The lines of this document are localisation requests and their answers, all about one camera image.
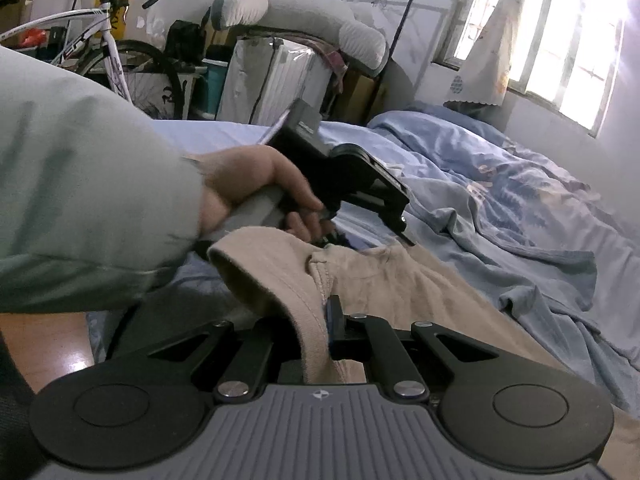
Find white and green backrest pillow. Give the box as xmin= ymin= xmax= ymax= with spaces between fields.
xmin=210 ymin=0 xmax=390 ymax=76

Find beige shirt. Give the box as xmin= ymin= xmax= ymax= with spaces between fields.
xmin=206 ymin=226 xmax=640 ymax=480

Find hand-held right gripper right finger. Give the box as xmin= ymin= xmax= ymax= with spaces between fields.
xmin=325 ymin=294 xmax=501 ymax=403

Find black backpack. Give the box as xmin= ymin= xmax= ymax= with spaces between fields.
xmin=165 ymin=20 xmax=206 ymax=63

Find blue printed duvet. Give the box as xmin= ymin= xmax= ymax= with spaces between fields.
xmin=367 ymin=109 xmax=640 ymax=271

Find white suitcase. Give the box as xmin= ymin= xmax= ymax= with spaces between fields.
xmin=220 ymin=36 xmax=333 ymax=126

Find white bicycle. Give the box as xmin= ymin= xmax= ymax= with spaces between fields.
xmin=0 ymin=0 xmax=183 ymax=121

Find yellow bag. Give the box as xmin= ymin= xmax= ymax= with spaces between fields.
xmin=111 ymin=0 xmax=132 ymax=41

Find person's left hand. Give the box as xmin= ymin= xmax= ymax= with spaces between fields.
xmin=199 ymin=146 xmax=328 ymax=241

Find barred window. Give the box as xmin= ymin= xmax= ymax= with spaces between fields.
xmin=432 ymin=0 xmax=631 ymax=138

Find blue pillow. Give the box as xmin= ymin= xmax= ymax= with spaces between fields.
xmin=407 ymin=100 xmax=451 ymax=118

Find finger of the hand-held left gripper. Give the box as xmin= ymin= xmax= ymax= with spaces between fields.
xmin=397 ymin=215 xmax=418 ymax=248
xmin=317 ymin=230 xmax=361 ymax=252

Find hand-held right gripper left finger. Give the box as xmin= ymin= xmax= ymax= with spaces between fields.
xmin=147 ymin=317 xmax=303 ymax=403

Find pink plaid cloth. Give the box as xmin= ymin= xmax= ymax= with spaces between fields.
xmin=290 ymin=35 xmax=351 ymax=96

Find red plastic bag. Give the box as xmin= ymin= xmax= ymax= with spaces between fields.
xmin=19 ymin=27 xmax=50 ymax=50

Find light blue shirt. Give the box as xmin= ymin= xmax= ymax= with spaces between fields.
xmin=430 ymin=200 xmax=640 ymax=416

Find teal storage bin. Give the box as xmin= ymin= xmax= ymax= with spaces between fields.
xmin=202 ymin=57 xmax=231 ymax=113

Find brown cardboard box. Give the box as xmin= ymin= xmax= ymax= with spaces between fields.
xmin=332 ymin=67 xmax=388 ymax=126

